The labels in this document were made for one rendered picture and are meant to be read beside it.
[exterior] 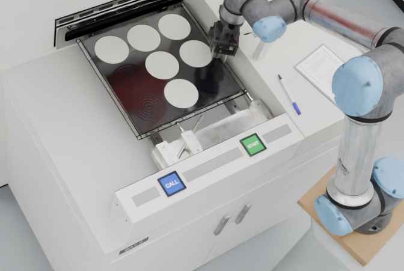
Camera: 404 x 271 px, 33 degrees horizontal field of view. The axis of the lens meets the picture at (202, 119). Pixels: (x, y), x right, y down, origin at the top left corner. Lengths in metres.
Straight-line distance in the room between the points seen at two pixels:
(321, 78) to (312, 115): 0.14
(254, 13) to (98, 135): 0.56
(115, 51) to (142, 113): 0.22
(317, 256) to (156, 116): 0.68
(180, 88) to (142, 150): 0.21
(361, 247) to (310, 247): 0.26
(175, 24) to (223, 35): 0.27
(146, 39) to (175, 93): 0.20
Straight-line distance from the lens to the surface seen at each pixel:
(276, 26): 1.74
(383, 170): 1.83
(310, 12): 1.78
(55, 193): 2.02
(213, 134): 1.95
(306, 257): 2.25
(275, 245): 2.85
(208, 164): 1.81
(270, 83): 1.99
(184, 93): 1.98
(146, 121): 1.91
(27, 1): 1.87
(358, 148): 1.61
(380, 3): 3.81
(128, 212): 1.71
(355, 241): 1.98
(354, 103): 1.49
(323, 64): 2.09
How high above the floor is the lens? 2.51
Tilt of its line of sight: 56 degrees down
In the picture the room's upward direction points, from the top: 22 degrees clockwise
